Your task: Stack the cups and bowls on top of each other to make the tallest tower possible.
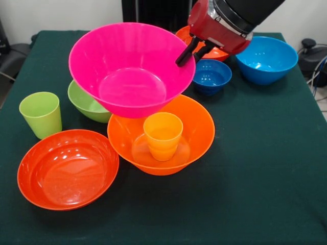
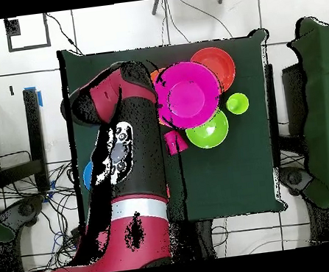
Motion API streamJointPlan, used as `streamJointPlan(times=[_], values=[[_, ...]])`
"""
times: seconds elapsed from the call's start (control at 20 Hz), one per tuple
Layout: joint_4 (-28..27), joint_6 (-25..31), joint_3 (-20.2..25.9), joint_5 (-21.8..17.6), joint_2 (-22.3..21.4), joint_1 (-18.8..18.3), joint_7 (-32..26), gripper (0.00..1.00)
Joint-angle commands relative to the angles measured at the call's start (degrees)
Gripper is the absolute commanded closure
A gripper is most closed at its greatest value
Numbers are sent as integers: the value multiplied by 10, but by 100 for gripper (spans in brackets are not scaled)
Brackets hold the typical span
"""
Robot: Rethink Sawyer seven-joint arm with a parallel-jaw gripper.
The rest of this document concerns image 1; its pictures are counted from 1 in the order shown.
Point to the red-orange bowl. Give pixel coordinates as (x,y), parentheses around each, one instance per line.
(217,54)
(66,171)

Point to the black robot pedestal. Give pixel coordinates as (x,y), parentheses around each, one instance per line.
(153,11)

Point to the light blue bowl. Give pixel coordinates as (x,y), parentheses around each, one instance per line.
(267,62)

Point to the dark green table cloth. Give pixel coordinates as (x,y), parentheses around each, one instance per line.
(255,178)

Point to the small dark blue bowl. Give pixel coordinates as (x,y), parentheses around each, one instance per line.
(212,77)

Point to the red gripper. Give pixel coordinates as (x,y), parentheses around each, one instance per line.
(214,30)

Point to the yellow cup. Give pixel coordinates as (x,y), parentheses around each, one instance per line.
(163,140)

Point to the large pink bowl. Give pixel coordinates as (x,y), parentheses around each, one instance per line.
(127,71)

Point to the light green cup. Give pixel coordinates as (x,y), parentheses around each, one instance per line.
(41,117)

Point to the large orange bowl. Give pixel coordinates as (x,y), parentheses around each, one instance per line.
(199,122)

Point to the green bowl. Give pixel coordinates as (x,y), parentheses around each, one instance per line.
(84,104)

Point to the black equipment box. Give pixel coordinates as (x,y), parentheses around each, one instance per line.
(3,38)

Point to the black pedestal foot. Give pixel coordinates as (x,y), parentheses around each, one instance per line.
(311,56)
(12,58)

